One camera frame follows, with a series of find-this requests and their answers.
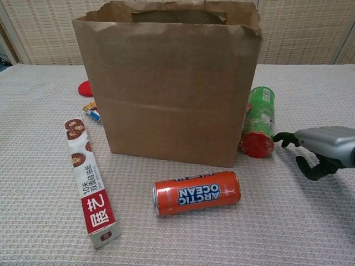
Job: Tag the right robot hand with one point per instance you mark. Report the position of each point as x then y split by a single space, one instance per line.
324 138

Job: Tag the green chips can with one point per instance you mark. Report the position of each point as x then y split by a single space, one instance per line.
258 110

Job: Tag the orange soda can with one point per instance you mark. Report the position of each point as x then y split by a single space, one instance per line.
194 194

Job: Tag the brown paper bag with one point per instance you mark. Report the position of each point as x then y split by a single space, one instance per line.
166 97

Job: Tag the yellow snack packet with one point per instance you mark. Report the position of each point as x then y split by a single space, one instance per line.
93 110

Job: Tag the long baking paper box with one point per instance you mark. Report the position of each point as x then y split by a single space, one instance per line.
88 180

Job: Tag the beige folding screen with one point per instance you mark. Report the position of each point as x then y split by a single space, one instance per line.
299 33

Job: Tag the red plastic disc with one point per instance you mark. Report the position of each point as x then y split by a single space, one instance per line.
84 88

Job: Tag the white woven tablecloth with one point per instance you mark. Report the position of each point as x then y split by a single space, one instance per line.
41 166

